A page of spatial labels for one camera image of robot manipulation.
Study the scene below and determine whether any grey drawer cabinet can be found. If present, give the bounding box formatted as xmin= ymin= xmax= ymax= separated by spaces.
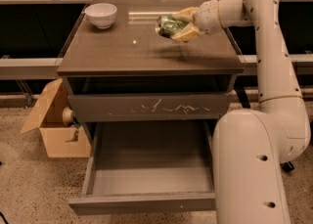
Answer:
xmin=58 ymin=0 xmax=244 ymax=137

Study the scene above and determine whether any green soda can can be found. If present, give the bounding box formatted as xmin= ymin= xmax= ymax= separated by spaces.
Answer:
xmin=156 ymin=16 xmax=187 ymax=38

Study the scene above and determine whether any cardboard box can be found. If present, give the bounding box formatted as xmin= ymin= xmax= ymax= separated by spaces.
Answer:
xmin=21 ymin=78 xmax=91 ymax=157

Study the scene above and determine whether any closed grey top drawer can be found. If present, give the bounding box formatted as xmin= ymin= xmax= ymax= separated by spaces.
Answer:
xmin=68 ymin=94 xmax=230 ymax=122

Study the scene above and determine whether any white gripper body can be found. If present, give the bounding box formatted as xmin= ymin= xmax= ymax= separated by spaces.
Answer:
xmin=195 ymin=0 xmax=222 ymax=35

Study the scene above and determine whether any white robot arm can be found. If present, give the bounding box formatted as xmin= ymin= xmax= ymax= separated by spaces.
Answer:
xmin=174 ymin=0 xmax=311 ymax=224

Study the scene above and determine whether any white ceramic bowl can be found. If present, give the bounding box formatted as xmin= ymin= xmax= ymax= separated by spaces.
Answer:
xmin=84 ymin=3 xmax=117 ymax=29

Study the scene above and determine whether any black stand base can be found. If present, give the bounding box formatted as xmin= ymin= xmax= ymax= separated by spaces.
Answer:
xmin=235 ymin=86 xmax=294 ymax=173

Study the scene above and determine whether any beige round object in box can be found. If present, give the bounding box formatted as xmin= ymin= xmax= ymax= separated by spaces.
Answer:
xmin=62 ymin=107 xmax=73 ymax=126

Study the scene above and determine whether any open grey middle drawer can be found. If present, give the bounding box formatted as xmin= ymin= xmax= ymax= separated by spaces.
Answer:
xmin=68 ymin=120 xmax=215 ymax=215

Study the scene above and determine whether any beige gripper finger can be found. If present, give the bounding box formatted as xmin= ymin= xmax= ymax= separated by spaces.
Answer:
xmin=171 ymin=22 xmax=203 ymax=42
xmin=173 ymin=7 xmax=198 ymax=22

